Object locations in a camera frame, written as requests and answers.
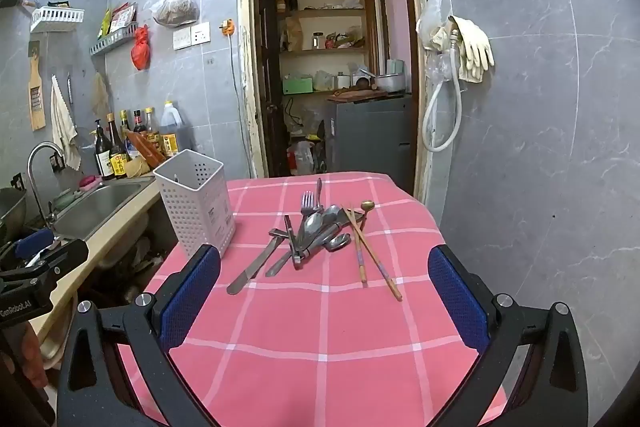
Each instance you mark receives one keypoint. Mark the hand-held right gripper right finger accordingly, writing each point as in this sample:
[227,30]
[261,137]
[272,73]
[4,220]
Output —
[457,302]

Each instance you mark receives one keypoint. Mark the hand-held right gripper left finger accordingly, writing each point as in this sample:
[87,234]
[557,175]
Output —
[192,302]

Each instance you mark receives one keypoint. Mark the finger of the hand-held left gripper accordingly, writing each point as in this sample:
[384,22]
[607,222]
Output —
[60,259]
[32,241]

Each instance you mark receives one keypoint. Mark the steel table knife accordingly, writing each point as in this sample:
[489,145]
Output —
[255,264]

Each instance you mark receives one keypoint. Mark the wooden chopstick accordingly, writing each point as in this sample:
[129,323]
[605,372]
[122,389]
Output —
[359,252]
[380,267]

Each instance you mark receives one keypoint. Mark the white perforated utensil holder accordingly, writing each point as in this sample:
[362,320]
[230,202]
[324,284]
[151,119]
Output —
[195,202]

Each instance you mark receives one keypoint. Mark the steel peeler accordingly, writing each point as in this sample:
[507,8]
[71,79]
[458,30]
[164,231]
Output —
[295,252]

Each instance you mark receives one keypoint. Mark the small gold spoon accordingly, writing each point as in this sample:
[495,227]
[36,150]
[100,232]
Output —
[367,206]

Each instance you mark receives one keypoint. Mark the large steel spoon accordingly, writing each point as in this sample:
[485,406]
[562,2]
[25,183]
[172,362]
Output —
[313,223]

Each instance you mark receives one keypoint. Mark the small steel spoon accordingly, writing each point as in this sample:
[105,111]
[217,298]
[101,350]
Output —
[319,189]

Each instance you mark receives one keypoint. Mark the person's left hand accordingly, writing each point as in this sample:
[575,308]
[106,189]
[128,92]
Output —
[36,357]

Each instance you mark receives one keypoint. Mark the beige kitchen counter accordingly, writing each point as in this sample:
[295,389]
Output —
[107,247]

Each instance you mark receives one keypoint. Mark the steel sink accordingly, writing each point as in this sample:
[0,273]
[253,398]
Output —
[100,204]

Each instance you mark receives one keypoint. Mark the steel faucet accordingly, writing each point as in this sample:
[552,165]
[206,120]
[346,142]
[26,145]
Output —
[35,167]

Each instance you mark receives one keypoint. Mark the pink sponge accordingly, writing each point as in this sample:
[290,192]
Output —
[91,182]

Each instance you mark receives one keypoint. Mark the pink checked tablecloth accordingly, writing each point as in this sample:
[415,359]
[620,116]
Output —
[300,332]

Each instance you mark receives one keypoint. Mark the beige hanging cloth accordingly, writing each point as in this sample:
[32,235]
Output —
[64,127]

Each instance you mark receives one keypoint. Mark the wooden grater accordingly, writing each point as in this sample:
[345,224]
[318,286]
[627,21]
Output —
[36,102]

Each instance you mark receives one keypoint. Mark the hanging mesh scrubber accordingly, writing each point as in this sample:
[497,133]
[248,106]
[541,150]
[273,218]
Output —
[100,94]

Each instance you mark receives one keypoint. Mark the large cooking oil jug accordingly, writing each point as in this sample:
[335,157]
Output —
[172,132]

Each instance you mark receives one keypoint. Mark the clear plastic jug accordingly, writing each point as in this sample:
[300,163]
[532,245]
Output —
[307,159]

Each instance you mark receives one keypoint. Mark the red plastic bag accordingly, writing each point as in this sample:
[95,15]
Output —
[141,49]

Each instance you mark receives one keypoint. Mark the metal pot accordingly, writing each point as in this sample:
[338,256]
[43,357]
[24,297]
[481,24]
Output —
[390,83]

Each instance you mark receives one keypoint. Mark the wooden cutting board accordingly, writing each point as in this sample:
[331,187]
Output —
[357,95]

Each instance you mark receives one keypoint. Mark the dark wooden door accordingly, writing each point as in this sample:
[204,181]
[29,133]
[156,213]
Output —
[272,82]

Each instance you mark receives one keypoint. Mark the seasoning packets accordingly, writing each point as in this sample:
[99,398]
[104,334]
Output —
[120,17]

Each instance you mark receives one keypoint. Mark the green box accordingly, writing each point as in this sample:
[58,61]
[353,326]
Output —
[297,85]

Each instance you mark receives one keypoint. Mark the cream rubber gloves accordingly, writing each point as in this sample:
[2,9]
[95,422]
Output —
[472,47]

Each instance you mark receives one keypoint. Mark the orange plug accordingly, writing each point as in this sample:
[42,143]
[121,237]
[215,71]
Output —
[227,28]

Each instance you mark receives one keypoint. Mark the clear plastic bag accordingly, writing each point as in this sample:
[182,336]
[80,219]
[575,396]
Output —
[429,27]

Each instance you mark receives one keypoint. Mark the brown paper bag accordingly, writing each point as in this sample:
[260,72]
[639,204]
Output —
[294,34]

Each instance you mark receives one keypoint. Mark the glass jar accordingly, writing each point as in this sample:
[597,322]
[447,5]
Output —
[318,42]

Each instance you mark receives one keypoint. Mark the wooden shelf unit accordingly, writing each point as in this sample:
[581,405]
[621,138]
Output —
[325,12]

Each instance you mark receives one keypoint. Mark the metal wall rack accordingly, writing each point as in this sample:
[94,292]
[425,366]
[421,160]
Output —
[112,41]

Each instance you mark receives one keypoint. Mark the white wall basket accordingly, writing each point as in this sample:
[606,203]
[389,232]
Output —
[55,19]

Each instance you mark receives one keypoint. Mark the white wall switch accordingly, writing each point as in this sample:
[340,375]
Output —
[182,39]

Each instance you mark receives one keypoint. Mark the white wall socket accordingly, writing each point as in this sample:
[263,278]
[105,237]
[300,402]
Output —
[201,34]

